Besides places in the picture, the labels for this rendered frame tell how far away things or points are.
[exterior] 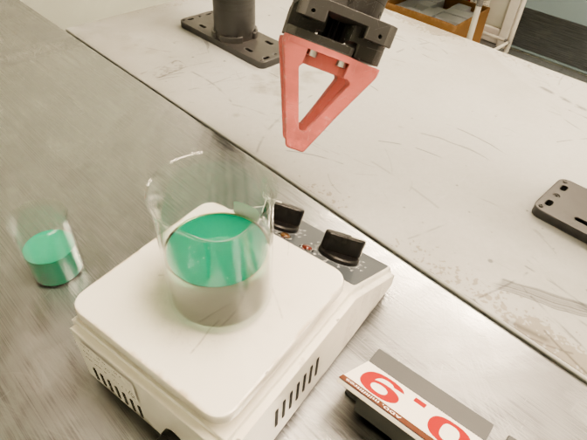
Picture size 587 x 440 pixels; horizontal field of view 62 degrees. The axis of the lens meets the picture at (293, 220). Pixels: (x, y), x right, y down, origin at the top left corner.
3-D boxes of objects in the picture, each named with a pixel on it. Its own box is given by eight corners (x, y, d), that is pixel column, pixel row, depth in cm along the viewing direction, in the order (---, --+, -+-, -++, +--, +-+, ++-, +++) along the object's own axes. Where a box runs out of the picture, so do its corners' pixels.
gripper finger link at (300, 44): (250, 140, 34) (296, -1, 31) (251, 123, 40) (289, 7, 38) (341, 171, 35) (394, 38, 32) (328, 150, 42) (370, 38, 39)
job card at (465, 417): (378, 350, 37) (388, 317, 34) (493, 427, 33) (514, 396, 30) (330, 410, 33) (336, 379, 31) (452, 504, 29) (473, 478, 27)
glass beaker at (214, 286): (163, 265, 31) (141, 154, 25) (264, 250, 32) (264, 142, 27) (170, 362, 26) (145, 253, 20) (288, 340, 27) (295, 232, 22)
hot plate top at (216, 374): (210, 205, 36) (209, 195, 36) (350, 284, 31) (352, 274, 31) (68, 311, 29) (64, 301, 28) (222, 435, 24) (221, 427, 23)
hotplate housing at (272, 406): (267, 224, 46) (268, 154, 41) (391, 292, 41) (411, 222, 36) (62, 403, 33) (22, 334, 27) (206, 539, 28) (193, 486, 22)
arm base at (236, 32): (261, 12, 64) (300, 1, 68) (172, -27, 74) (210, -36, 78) (261, 70, 69) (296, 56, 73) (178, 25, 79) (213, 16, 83)
